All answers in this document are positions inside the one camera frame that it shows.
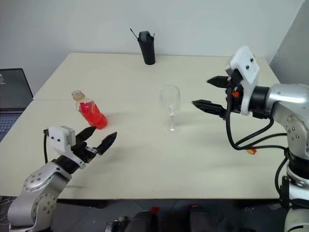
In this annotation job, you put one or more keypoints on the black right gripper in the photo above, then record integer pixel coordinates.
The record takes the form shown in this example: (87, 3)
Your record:
(237, 102)

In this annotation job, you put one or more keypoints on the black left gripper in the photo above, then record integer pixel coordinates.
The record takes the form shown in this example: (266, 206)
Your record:
(83, 151)

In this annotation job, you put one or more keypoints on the plastic bottle with red drink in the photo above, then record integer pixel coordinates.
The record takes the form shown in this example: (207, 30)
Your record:
(94, 116)

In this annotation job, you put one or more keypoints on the clear wine glass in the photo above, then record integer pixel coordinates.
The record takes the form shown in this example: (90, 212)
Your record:
(170, 96)

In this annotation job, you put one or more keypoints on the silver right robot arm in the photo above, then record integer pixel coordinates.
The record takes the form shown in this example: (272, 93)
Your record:
(289, 96)

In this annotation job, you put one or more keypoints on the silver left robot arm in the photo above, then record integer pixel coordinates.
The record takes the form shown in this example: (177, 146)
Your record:
(38, 181)

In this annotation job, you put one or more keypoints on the black tall cup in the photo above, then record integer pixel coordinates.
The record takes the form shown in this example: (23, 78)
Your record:
(148, 53)

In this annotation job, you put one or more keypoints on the black rounded object in cup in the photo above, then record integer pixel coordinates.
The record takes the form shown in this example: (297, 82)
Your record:
(144, 35)

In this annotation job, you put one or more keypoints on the dark rounded shape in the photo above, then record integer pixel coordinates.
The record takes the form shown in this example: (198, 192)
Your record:
(142, 221)

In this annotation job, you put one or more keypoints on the dark grey laptop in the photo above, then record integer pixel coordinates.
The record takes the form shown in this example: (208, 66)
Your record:
(12, 89)

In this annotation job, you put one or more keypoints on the long black stick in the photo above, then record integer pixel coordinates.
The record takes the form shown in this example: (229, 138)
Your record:
(134, 33)

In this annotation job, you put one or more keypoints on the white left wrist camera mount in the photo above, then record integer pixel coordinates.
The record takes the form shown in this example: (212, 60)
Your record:
(58, 136)

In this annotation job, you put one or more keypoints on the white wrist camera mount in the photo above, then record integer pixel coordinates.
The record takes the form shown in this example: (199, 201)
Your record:
(58, 136)
(246, 62)

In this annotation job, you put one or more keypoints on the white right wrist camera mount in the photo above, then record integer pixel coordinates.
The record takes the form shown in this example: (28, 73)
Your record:
(246, 62)

